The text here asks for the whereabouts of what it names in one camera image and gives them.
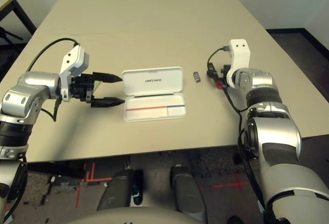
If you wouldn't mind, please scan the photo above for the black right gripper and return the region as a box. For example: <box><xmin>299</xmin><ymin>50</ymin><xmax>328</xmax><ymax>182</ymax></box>
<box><xmin>206</xmin><ymin>63</ymin><xmax>232</xmax><ymax>87</ymax></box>

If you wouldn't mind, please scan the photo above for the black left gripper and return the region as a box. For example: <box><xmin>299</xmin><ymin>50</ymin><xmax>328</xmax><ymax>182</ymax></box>
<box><xmin>70</xmin><ymin>71</ymin><xmax>126</xmax><ymax>108</ymax></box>

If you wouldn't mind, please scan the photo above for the black marker with red cap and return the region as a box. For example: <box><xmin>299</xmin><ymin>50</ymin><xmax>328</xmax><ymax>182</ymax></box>
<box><xmin>207</xmin><ymin>63</ymin><xmax>225</xmax><ymax>91</ymax></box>

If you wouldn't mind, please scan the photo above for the white plastic pencil case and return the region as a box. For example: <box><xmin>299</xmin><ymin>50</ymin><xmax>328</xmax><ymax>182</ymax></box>
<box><xmin>121</xmin><ymin>66</ymin><xmax>188</xmax><ymax>123</ymax></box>

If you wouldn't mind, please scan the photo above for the grey robot left leg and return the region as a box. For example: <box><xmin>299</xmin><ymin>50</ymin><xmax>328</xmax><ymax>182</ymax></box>
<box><xmin>97</xmin><ymin>169</ymin><xmax>135</xmax><ymax>211</ymax></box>

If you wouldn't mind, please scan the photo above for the grey robot leg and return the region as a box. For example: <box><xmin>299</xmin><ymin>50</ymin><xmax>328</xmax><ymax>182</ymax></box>
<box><xmin>97</xmin><ymin>169</ymin><xmax>135</xmax><ymax>211</ymax></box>
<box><xmin>170</xmin><ymin>164</ymin><xmax>208</xmax><ymax>222</ymax></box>

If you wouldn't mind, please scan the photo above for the black teal floor object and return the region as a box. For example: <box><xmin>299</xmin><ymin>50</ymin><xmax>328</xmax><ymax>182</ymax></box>
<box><xmin>131</xmin><ymin>169</ymin><xmax>144</xmax><ymax>206</ymax></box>

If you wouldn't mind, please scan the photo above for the black tripod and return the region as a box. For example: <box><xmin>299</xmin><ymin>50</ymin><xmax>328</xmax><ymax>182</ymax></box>
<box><xmin>0</xmin><ymin>25</ymin><xmax>24</xmax><ymax>45</ymax></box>

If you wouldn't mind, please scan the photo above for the grey robot right leg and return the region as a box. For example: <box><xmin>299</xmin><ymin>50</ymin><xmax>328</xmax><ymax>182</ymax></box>
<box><xmin>170</xmin><ymin>164</ymin><xmax>208</xmax><ymax>222</ymax></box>

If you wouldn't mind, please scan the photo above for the grey robot torso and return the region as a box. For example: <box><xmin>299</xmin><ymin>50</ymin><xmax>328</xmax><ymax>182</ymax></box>
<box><xmin>67</xmin><ymin>206</ymin><xmax>207</xmax><ymax>224</ymax></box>

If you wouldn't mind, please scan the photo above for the black robot foot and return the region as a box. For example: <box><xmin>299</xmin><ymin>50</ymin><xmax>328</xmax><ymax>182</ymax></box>
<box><xmin>226</xmin><ymin>215</ymin><xmax>244</xmax><ymax>224</ymax></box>

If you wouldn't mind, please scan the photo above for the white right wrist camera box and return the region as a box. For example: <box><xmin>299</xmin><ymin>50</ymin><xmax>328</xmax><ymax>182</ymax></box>
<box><xmin>225</xmin><ymin>39</ymin><xmax>251</xmax><ymax>89</ymax></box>

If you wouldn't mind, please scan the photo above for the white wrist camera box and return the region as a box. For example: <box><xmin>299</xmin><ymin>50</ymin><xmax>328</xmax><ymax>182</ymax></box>
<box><xmin>225</xmin><ymin>39</ymin><xmax>251</xmax><ymax>89</ymax></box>
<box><xmin>59</xmin><ymin>44</ymin><xmax>90</xmax><ymax>103</ymax></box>

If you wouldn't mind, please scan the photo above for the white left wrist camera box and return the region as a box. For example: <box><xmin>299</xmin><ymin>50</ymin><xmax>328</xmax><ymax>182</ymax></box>
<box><xmin>59</xmin><ymin>44</ymin><xmax>90</xmax><ymax>103</ymax></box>

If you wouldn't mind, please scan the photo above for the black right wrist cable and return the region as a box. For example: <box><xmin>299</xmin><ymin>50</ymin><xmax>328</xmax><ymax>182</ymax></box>
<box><xmin>206</xmin><ymin>45</ymin><xmax>267</xmax><ymax>212</ymax></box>

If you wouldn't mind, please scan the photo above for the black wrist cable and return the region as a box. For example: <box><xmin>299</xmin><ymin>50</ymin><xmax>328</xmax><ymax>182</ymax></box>
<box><xmin>206</xmin><ymin>45</ymin><xmax>267</xmax><ymax>212</ymax></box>
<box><xmin>26</xmin><ymin>38</ymin><xmax>79</xmax><ymax>123</ymax></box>

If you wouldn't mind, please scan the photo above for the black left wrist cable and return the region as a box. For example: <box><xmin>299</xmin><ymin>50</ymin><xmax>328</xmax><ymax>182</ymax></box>
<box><xmin>26</xmin><ymin>38</ymin><xmax>79</xmax><ymax>123</ymax></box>

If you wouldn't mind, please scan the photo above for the side table with black frame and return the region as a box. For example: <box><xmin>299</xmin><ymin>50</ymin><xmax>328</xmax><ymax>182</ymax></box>
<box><xmin>0</xmin><ymin>0</ymin><xmax>37</xmax><ymax>45</ymax></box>

